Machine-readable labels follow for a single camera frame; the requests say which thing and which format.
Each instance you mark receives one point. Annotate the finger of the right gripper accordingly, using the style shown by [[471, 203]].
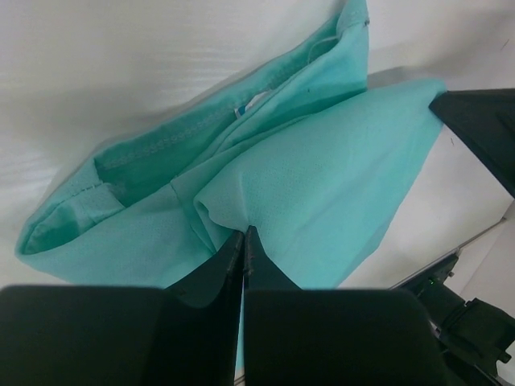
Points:
[[484, 121]]

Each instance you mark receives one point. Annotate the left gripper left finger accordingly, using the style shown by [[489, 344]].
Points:
[[185, 334]]

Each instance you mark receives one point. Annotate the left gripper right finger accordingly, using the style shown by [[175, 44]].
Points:
[[295, 336]]

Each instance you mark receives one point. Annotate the teal t shirt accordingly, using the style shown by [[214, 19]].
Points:
[[301, 149]]

